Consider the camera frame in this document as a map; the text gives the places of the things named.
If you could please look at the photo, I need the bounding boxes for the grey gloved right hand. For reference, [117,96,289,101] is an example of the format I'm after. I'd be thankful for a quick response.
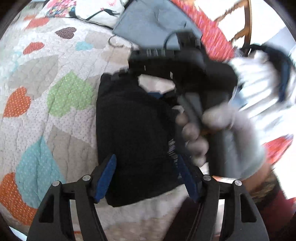
[176,102,266,180]

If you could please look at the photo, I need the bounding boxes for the white crumpled garment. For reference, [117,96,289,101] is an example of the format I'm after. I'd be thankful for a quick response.
[228,51,295,143]

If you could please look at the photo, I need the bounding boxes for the red floral bedsheet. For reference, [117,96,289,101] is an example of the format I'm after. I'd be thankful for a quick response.
[171,0,235,62]

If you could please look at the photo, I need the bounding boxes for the white illustrated pillow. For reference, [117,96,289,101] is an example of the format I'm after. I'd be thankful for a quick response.
[40,0,128,29]

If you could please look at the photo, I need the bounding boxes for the black pants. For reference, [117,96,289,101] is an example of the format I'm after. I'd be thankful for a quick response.
[94,73,199,207]

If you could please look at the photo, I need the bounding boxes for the right forearm red sleeve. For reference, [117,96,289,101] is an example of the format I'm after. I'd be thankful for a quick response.
[242,162,295,240]

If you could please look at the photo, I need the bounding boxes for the wooden chair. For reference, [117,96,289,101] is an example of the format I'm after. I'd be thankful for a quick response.
[214,1,252,48]

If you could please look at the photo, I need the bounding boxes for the heart patterned quilt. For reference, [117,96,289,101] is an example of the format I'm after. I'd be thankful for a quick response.
[0,14,209,241]

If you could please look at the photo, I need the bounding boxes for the grey Ipason laptop sleeve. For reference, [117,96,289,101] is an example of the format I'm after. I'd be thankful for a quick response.
[113,1,202,48]

